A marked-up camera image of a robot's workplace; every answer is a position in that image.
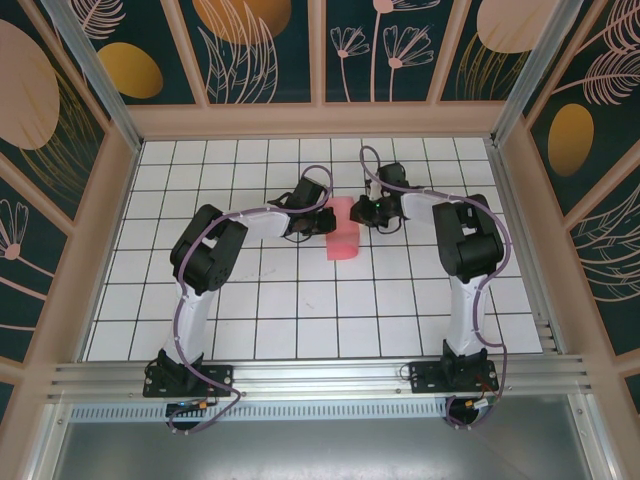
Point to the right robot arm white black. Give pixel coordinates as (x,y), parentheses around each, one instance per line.
(467,245)

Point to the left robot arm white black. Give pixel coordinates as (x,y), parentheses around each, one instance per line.
(207,255)

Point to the grey metal sheet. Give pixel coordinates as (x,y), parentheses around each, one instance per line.
(320,452)

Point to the aluminium side rail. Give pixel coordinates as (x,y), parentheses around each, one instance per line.
(510,200)

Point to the aluminium front rail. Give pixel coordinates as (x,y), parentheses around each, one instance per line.
(320,377)

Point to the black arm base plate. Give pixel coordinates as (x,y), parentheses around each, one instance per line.
(425,377)
(220,375)

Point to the aluminium corner post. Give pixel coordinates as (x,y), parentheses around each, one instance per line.
(93,70)
(530,70)

